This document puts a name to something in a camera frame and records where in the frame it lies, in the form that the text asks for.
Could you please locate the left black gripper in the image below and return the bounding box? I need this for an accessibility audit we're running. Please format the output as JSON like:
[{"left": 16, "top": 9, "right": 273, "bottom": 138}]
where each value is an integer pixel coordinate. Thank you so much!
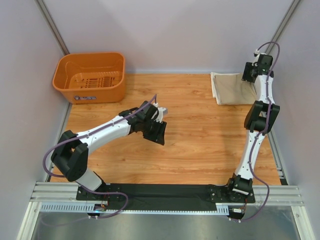
[{"left": 141, "top": 117, "right": 167, "bottom": 146}]

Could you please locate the beige t shirt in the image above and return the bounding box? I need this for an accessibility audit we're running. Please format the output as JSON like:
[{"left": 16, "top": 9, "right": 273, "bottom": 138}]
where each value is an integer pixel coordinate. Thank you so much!
[{"left": 211, "top": 72, "right": 256, "bottom": 105}]

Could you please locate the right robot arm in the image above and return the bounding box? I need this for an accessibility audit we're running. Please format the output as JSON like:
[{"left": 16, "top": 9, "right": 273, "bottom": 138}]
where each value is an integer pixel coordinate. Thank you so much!
[{"left": 225, "top": 50, "right": 280, "bottom": 202}]

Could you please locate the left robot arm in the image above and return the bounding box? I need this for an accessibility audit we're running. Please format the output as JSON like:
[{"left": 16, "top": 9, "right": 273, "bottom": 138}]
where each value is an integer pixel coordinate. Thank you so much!
[{"left": 50, "top": 101, "right": 168, "bottom": 201}]

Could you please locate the folded white t shirt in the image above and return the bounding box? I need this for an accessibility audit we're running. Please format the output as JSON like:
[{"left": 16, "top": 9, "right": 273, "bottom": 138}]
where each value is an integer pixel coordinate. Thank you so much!
[{"left": 210, "top": 72, "right": 241, "bottom": 105}]

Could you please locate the orange plastic basket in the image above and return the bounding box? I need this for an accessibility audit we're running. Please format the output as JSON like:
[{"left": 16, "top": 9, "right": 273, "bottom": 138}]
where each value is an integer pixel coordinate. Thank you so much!
[{"left": 52, "top": 52, "right": 126, "bottom": 105}]

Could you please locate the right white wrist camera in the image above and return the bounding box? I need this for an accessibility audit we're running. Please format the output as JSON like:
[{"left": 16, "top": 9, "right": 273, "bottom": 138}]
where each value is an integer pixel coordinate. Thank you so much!
[{"left": 252, "top": 49, "right": 266, "bottom": 67}]

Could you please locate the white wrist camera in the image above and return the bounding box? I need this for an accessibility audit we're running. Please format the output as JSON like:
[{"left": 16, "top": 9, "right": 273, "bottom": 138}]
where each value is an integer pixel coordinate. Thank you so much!
[
  {"left": 152, "top": 103, "right": 168, "bottom": 123},
  {"left": 252, "top": 49, "right": 266, "bottom": 67}
]

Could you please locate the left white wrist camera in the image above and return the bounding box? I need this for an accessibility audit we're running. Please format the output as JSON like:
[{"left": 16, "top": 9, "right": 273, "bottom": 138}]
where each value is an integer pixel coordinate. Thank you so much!
[{"left": 152, "top": 103, "right": 168, "bottom": 123}]

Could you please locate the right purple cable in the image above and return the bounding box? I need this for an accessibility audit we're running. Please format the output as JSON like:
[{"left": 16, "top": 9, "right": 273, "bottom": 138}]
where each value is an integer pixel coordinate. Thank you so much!
[{"left": 228, "top": 41, "right": 281, "bottom": 223}]

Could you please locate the right aluminium frame post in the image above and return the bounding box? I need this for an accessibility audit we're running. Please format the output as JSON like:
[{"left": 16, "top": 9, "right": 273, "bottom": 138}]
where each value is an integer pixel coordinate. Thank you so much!
[{"left": 270, "top": 0, "right": 303, "bottom": 43}]

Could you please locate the aluminium frame post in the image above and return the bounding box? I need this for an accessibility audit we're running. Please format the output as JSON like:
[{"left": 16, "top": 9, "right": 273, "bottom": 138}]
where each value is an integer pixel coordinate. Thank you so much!
[
  {"left": 270, "top": 0, "right": 303, "bottom": 43},
  {"left": 35, "top": 0, "right": 70, "bottom": 56}
]

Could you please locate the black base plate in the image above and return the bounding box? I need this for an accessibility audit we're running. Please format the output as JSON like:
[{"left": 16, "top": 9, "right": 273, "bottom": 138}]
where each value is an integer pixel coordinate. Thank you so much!
[{"left": 76, "top": 183, "right": 256, "bottom": 211}]

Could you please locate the slotted aluminium cable duct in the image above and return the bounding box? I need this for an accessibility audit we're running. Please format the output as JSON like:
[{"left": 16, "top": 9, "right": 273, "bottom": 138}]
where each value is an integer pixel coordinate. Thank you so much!
[{"left": 39, "top": 203, "right": 230, "bottom": 216}]

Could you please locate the left aluminium frame post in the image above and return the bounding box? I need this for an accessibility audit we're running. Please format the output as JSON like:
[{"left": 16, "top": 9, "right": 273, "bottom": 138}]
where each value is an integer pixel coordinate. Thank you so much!
[{"left": 35, "top": 0, "right": 70, "bottom": 56}]

